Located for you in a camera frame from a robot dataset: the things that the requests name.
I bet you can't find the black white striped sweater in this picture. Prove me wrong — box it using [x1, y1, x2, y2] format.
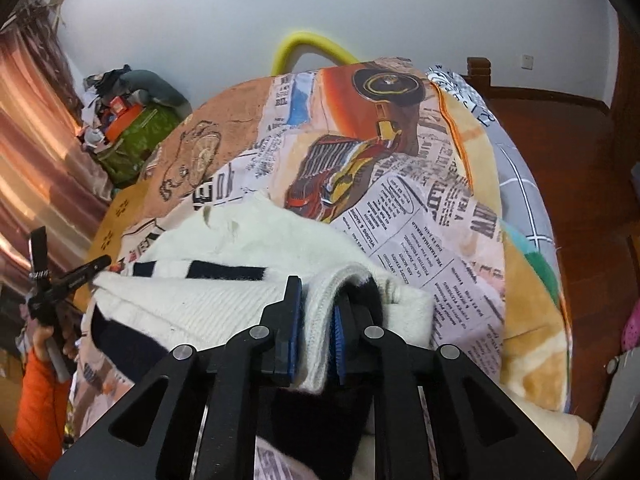
[87, 192, 436, 480]

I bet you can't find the wooden bedpost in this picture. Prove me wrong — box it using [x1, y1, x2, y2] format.
[466, 57, 493, 89]

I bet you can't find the yellow foam tube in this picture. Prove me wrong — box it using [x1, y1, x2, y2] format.
[271, 31, 358, 77]

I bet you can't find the printed blanket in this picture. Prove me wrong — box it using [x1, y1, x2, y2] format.
[65, 57, 596, 480]

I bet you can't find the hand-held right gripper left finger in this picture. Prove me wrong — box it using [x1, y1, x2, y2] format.
[47, 275, 306, 480]

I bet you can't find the grey plush toy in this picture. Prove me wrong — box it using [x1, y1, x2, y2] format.
[120, 70, 193, 111]

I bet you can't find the pile of clutter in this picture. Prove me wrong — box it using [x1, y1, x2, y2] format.
[75, 65, 132, 153]

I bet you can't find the person's left forearm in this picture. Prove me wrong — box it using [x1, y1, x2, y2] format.
[10, 350, 73, 478]

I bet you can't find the pink slipper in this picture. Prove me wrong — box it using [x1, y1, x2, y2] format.
[620, 300, 640, 356]

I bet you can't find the pink striped curtain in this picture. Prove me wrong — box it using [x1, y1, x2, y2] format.
[0, 5, 116, 281]

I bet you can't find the orange box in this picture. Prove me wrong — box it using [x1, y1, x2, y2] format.
[105, 105, 147, 141]

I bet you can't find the green patterned storage bag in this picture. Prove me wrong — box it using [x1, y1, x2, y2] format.
[97, 105, 183, 188]

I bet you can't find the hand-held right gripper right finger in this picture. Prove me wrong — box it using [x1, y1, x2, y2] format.
[331, 297, 592, 480]

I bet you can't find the grey panel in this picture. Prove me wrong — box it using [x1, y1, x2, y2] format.
[592, 345, 640, 461]

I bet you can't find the person's left hand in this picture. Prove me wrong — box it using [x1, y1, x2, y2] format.
[30, 324, 56, 362]

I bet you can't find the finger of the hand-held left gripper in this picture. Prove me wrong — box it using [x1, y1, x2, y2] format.
[62, 254, 113, 289]

